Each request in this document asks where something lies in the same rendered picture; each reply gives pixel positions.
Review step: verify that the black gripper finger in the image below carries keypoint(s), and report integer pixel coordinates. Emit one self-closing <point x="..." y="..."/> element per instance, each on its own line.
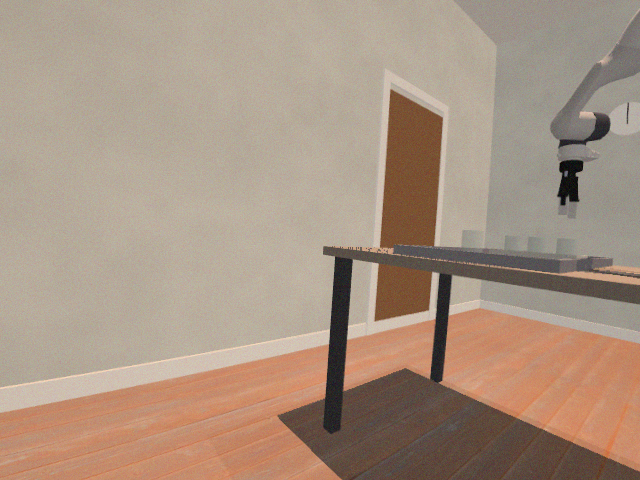
<point x="563" y="195"/>
<point x="573" y="193"/>

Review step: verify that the grey cylinder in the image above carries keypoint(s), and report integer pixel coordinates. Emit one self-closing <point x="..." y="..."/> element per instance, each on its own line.
<point x="472" y="240"/>
<point x="537" y="245"/>
<point x="513" y="243"/>
<point x="566" y="246"/>

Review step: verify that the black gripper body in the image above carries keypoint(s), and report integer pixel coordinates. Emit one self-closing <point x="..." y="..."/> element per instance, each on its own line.
<point x="571" y="165"/>

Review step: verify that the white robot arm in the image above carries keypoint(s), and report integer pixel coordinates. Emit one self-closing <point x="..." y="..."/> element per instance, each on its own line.
<point x="569" y="125"/>

